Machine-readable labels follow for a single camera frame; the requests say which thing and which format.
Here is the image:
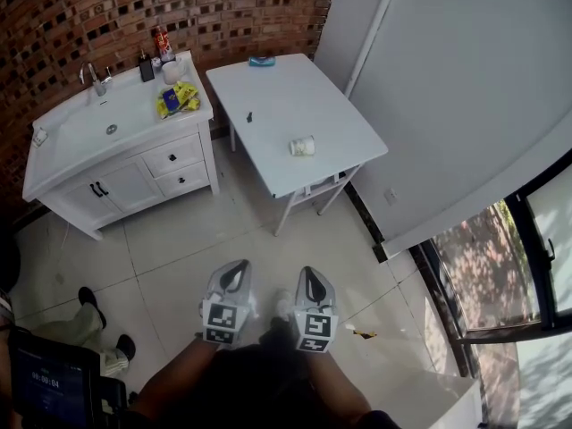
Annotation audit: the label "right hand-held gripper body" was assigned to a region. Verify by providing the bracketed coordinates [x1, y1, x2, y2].
[292, 293, 340, 355]

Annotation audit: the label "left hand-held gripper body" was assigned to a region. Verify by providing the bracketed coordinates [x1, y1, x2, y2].
[198, 279, 257, 346]

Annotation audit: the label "white paper cup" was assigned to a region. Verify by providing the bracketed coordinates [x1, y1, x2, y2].
[288, 134, 316, 157]

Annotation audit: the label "person's left forearm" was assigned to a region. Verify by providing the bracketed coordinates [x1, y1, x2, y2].
[131, 335, 221, 429]

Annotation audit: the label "person's right forearm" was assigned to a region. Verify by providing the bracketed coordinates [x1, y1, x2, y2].
[307, 342, 373, 419]

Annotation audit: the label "person's white shoe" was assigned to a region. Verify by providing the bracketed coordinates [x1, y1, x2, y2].
[273, 288, 296, 322]

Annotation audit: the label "white sink cabinet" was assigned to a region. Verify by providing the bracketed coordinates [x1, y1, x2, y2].
[21, 51, 223, 242]

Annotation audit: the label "white folding table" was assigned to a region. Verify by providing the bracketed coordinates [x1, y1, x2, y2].
[205, 53, 390, 237]

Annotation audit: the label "black tablet with timer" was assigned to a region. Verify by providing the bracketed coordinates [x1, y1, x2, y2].
[7, 328, 103, 429]

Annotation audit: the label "yellow snack packets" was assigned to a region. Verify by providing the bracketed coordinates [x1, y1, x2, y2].
[155, 81, 202, 121]

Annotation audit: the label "white mug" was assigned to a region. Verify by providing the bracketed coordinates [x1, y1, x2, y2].
[161, 56, 187, 86]

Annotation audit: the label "black soap dispenser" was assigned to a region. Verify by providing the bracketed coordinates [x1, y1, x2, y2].
[138, 48, 156, 83]

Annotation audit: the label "chrome faucet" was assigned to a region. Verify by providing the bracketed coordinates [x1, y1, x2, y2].
[79, 62, 114, 97]

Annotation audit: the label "red can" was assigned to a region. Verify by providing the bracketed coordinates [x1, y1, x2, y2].
[153, 25, 176, 63]

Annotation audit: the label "black window frame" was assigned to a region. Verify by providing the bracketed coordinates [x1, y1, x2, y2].
[408, 162, 572, 378]

